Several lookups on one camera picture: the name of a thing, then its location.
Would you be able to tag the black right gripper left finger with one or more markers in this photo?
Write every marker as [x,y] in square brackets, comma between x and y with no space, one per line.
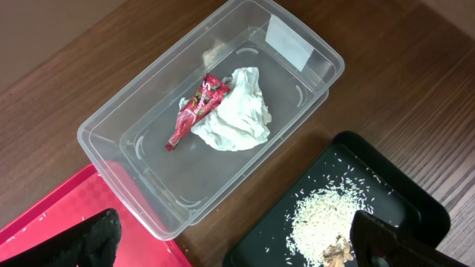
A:
[91,243]

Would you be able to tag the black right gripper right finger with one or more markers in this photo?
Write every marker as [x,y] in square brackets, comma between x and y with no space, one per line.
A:
[377,243]

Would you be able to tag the red plastic tray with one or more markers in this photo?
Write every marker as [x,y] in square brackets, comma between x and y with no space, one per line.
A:
[80,197]

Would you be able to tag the white napkin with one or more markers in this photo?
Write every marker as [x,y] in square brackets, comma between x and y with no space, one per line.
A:
[240,122]

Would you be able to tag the red snack wrapper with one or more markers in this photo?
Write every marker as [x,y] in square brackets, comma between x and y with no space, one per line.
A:
[208,96]

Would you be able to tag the black waste tray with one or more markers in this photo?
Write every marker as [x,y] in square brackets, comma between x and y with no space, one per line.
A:
[348,162]

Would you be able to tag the rice and food scraps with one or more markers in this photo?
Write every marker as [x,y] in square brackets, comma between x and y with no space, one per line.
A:
[322,217]

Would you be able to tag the clear plastic bin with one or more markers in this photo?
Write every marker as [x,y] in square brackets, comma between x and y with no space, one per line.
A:
[167,191]

